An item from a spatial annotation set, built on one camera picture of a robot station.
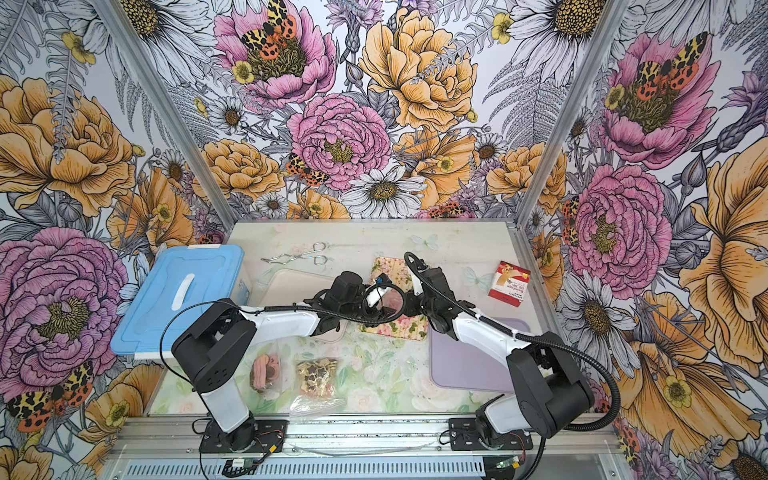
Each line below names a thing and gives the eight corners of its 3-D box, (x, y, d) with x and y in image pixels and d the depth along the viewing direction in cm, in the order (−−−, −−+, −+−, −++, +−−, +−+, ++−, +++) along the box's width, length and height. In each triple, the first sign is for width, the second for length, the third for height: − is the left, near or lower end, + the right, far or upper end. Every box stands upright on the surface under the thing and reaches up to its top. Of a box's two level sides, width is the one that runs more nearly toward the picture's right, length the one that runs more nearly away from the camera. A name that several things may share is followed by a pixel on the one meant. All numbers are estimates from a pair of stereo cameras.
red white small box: (486, 296, 103) (489, 288, 99) (496, 267, 111) (499, 259, 107) (518, 309, 100) (523, 301, 96) (526, 278, 108) (531, 270, 104)
